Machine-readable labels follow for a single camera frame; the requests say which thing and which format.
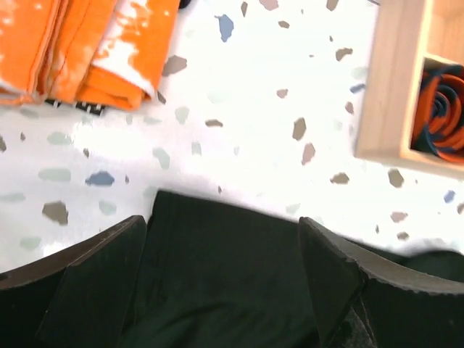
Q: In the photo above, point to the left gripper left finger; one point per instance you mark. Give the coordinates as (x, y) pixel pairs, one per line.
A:
(77, 297)

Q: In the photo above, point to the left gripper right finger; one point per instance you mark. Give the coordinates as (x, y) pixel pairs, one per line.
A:
(362, 298)

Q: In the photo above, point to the black t-shirt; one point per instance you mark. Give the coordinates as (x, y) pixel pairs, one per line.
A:
(215, 275)

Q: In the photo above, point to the orange black rolled sock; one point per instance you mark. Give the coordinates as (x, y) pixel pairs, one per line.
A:
(438, 123)

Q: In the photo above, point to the orange white folded cloth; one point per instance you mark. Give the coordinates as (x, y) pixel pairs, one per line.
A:
(90, 54)

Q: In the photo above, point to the wooden compartment tray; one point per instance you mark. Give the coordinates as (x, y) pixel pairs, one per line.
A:
(410, 37)

